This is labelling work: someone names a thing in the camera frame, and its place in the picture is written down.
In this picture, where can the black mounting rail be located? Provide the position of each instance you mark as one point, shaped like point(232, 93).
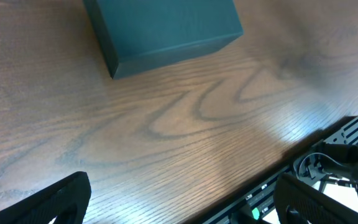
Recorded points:
point(253, 202)

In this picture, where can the dark green gift box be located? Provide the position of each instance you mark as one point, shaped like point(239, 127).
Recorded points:
point(140, 35)

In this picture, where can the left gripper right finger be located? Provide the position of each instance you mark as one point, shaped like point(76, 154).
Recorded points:
point(297, 202)

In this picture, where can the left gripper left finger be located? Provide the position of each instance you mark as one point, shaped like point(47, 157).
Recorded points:
point(65, 201)

